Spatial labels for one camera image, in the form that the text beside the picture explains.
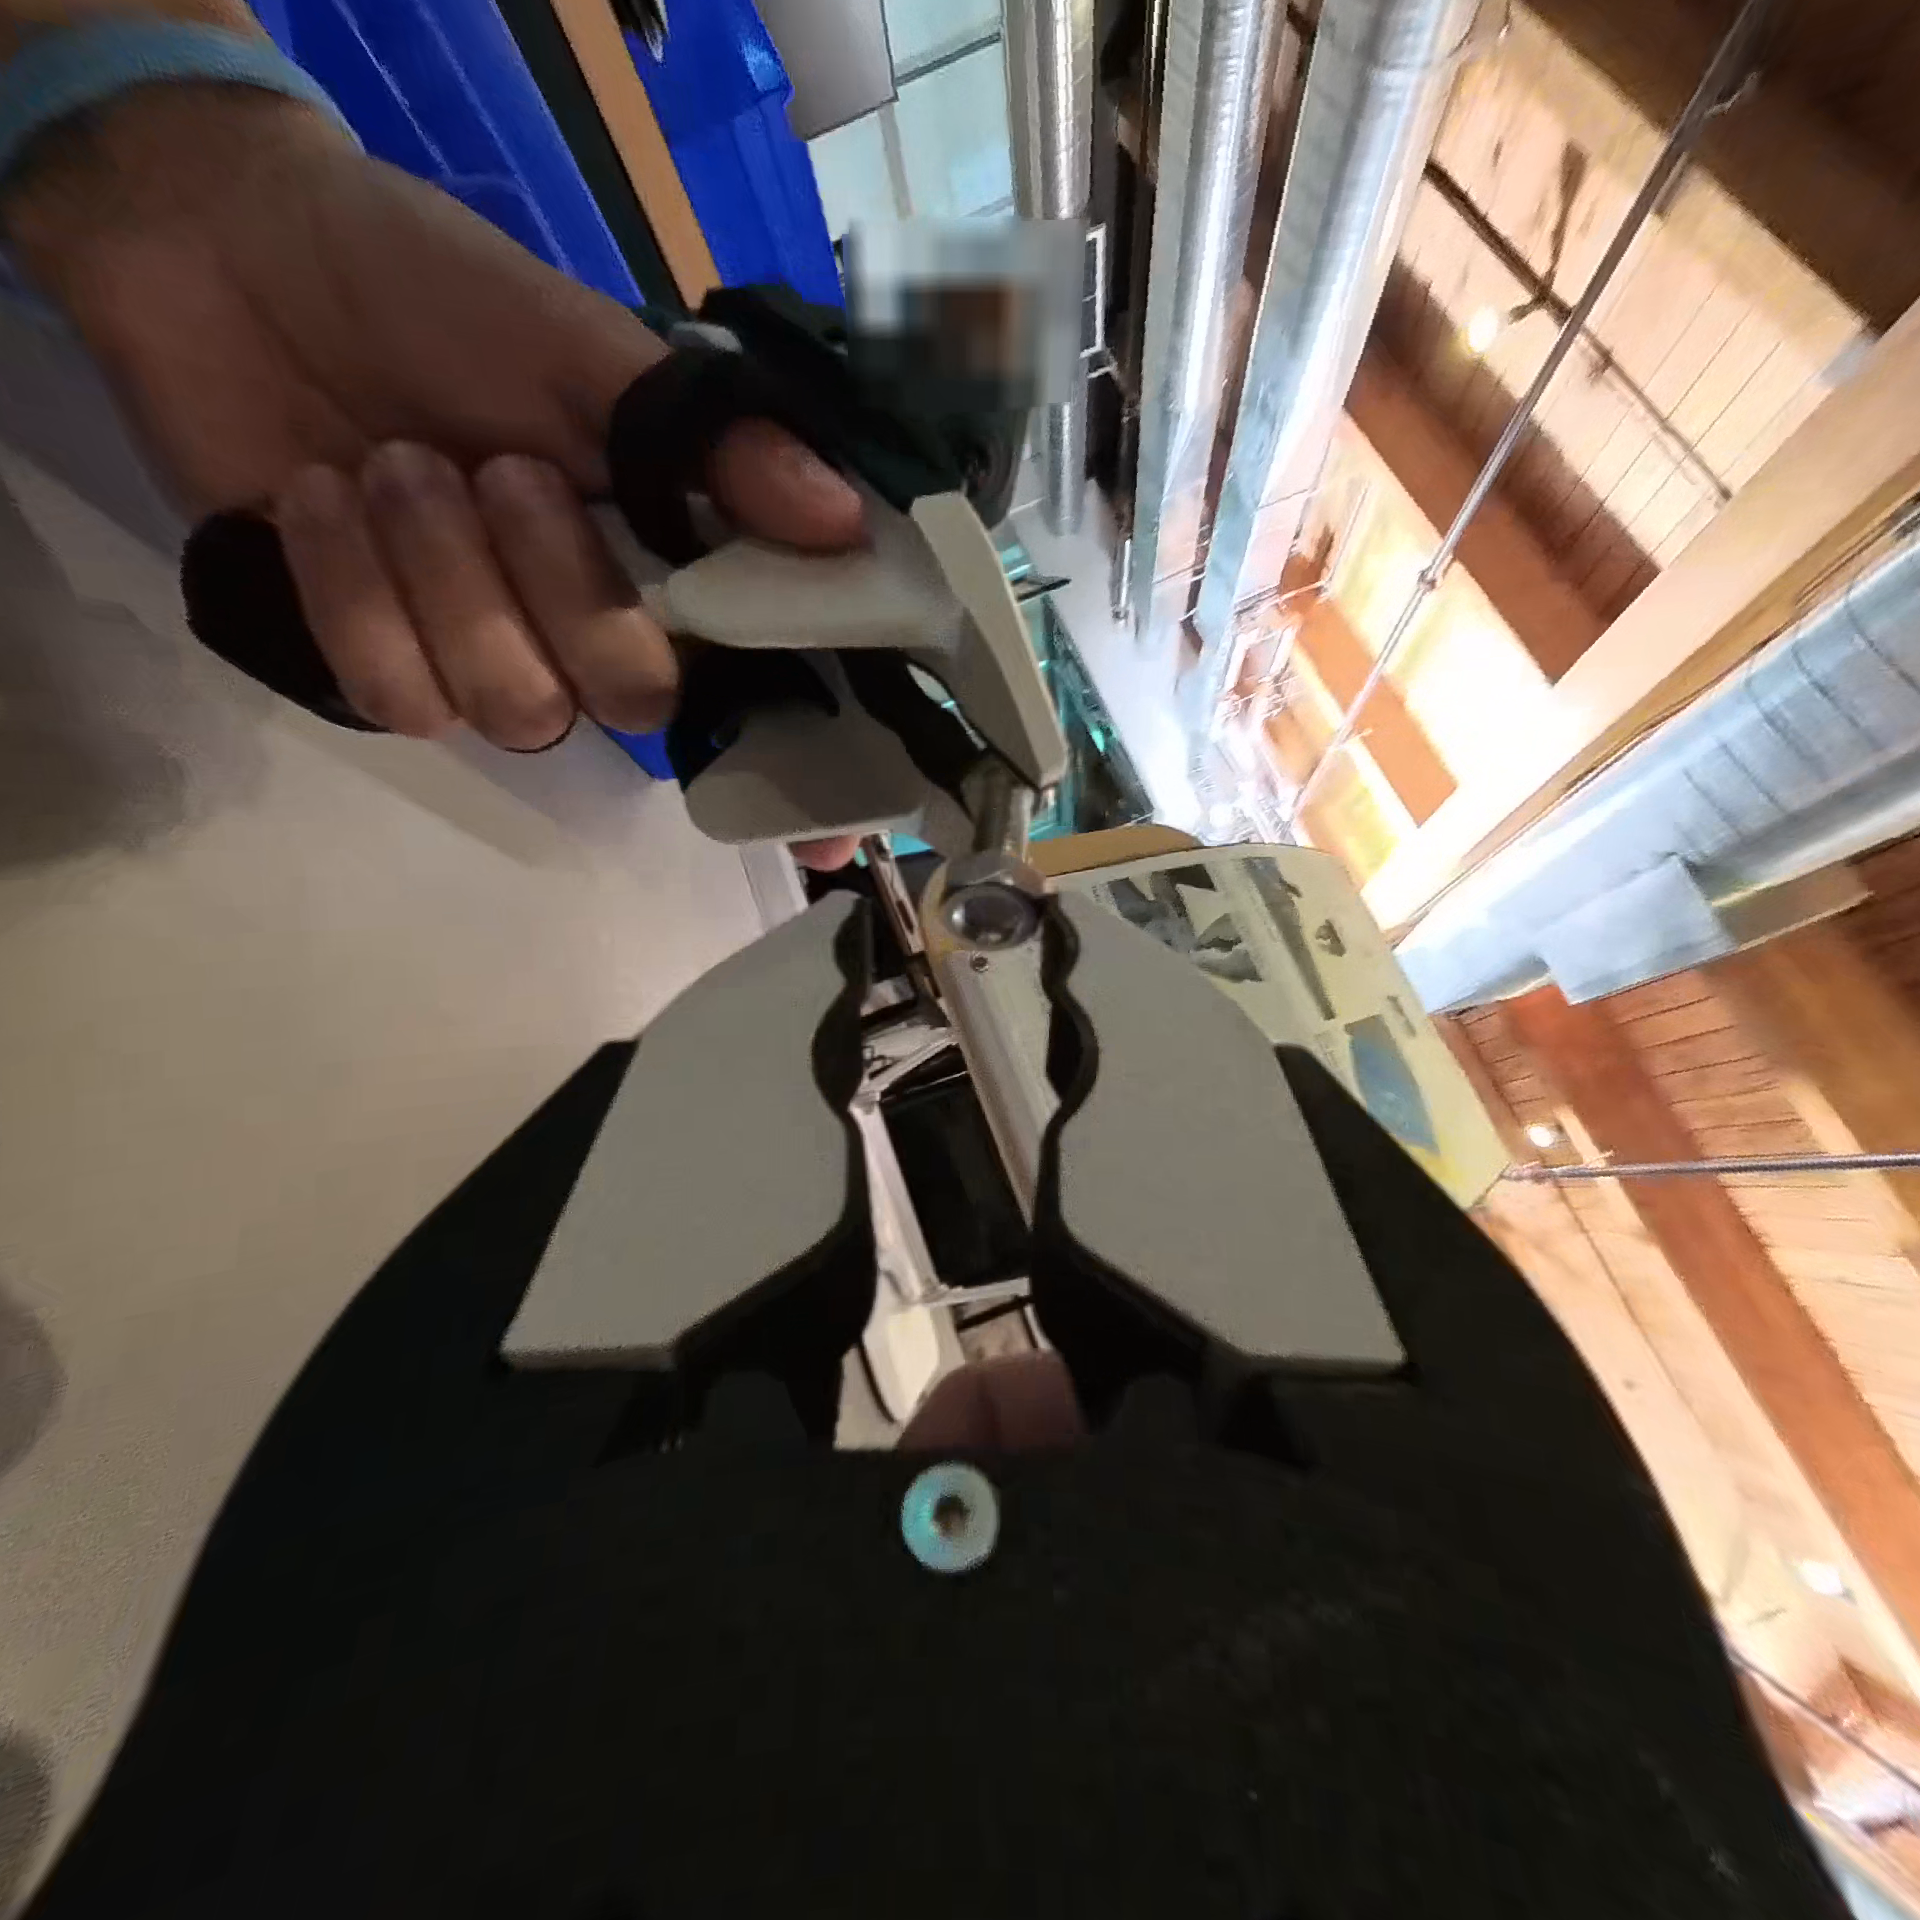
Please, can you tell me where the wooden edged table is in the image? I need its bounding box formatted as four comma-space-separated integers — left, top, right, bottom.
544, 0, 726, 309

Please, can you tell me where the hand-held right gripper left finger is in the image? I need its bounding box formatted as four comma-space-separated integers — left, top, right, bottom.
498, 897, 905, 1451

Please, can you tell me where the wooden instruction board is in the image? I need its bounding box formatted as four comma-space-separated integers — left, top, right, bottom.
1035, 824, 1521, 1209

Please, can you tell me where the person's right hand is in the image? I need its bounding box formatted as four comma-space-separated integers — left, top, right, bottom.
896, 1347, 1089, 1451

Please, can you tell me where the silver hex bolt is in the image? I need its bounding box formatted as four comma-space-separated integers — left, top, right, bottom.
920, 781, 1057, 965

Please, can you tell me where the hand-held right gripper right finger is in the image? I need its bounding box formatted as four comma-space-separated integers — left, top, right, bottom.
1032, 897, 1412, 1445

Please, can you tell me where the person's left hand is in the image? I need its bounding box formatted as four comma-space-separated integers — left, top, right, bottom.
7, 89, 873, 752

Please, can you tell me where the silver ventilation duct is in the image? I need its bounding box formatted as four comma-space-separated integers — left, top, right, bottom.
1001, 0, 1120, 536
1201, 0, 1508, 722
1126, 0, 1321, 633

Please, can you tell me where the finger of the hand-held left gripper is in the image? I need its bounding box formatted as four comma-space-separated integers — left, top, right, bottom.
682, 701, 982, 854
904, 491, 1072, 793

